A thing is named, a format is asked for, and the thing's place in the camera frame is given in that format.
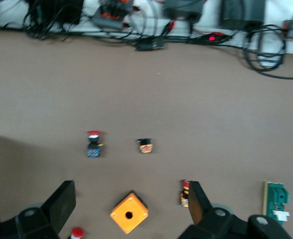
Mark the red dome pushbutton blue block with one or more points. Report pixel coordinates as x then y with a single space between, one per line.
77 232

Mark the red button orange block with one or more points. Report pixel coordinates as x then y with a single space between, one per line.
184 191

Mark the orange black contact block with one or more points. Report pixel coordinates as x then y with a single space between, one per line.
145 146

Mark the brown paper table cover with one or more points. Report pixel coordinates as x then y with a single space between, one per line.
146 99

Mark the green load switch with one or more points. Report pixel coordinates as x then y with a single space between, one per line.
277 199

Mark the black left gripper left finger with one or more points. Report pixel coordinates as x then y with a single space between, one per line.
61 204

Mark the orange button enclosure box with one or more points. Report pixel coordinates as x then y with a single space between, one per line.
129 206

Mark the wide red mushroom emergency button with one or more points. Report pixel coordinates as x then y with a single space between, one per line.
94 145

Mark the black connector block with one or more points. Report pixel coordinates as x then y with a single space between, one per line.
150 44

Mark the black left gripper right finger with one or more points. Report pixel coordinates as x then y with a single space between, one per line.
198 209

